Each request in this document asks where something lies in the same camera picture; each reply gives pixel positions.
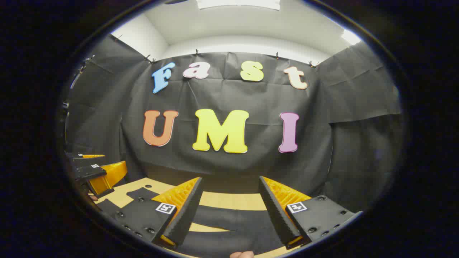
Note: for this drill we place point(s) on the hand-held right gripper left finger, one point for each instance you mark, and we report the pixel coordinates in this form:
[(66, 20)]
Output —
[(186, 211)]

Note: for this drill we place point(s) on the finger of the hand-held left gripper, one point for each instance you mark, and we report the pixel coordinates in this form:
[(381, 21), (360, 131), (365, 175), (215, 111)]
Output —
[(86, 172), (73, 155)]

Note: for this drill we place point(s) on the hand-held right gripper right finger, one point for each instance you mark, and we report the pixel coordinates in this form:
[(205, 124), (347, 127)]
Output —
[(276, 211)]

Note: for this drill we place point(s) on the black jeans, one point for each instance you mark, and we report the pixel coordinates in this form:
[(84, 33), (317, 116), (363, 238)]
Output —
[(229, 218)]

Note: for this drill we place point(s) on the black backdrop cloth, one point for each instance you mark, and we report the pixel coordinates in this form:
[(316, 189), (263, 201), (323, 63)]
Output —
[(222, 96)]

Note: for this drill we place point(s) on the small ceiling light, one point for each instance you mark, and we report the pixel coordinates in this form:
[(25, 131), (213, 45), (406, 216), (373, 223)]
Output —
[(350, 37)]

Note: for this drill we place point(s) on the long ceiling light panel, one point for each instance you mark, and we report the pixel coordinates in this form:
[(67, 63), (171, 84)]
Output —
[(238, 3)]

